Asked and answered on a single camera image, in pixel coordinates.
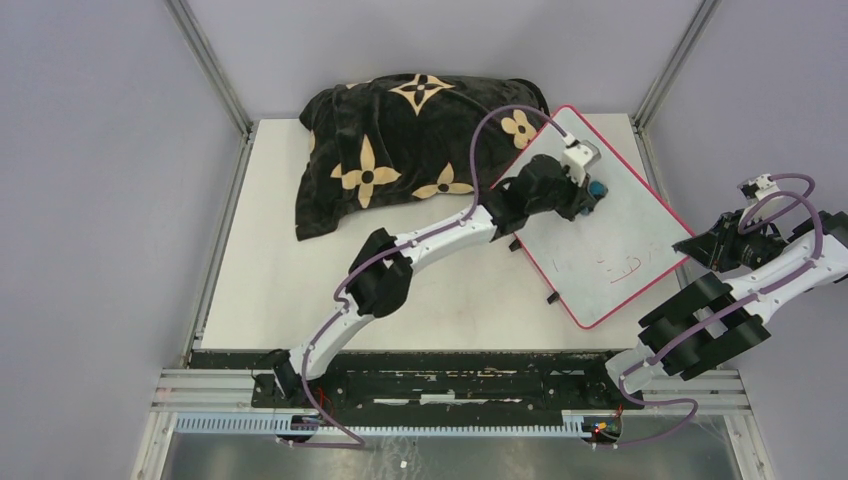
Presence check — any blue whiteboard eraser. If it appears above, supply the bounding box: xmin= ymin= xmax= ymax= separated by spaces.
xmin=582 ymin=180 xmax=608 ymax=215

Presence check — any pink framed whiteboard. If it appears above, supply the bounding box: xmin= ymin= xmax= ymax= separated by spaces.
xmin=493 ymin=105 xmax=692 ymax=336

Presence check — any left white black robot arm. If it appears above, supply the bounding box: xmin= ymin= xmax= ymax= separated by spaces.
xmin=272 ymin=154 xmax=608 ymax=407

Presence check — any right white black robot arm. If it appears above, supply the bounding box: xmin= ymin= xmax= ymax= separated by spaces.
xmin=577 ymin=211 xmax=847 ymax=408

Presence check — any black floral plush blanket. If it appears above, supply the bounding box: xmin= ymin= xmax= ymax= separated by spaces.
xmin=294 ymin=73 xmax=550 ymax=241

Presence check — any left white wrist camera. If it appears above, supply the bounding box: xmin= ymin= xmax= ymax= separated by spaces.
xmin=562 ymin=141 xmax=601 ymax=187

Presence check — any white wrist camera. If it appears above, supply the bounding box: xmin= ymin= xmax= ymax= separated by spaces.
xmin=737 ymin=174 xmax=780 ymax=206
xmin=562 ymin=141 xmax=601 ymax=187

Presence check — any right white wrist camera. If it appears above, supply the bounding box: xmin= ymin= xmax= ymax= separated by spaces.
xmin=737 ymin=174 xmax=780 ymax=206

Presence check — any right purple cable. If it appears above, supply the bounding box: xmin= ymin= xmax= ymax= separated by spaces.
xmin=596 ymin=173 xmax=827 ymax=450

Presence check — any purple cable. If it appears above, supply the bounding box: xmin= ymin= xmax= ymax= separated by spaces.
xmin=596 ymin=173 xmax=827 ymax=450
xmin=278 ymin=104 xmax=575 ymax=449

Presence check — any white slotted cable duct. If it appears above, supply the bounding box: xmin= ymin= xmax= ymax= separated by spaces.
xmin=173 ymin=411 xmax=591 ymax=439

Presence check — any right aluminium frame post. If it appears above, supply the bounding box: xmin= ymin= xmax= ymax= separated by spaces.
xmin=632 ymin=0 xmax=722 ymax=132

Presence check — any aluminium frame post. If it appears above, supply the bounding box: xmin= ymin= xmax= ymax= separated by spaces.
xmin=632 ymin=0 xmax=722 ymax=132
xmin=164 ymin=0 xmax=253 ymax=135

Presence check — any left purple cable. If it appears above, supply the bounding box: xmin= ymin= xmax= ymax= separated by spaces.
xmin=278 ymin=104 xmax=575 ymax=449

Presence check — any left aluminium frame post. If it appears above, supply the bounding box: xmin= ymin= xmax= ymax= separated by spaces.
xmin=164 ymin=0 xmax=253 ymax=135

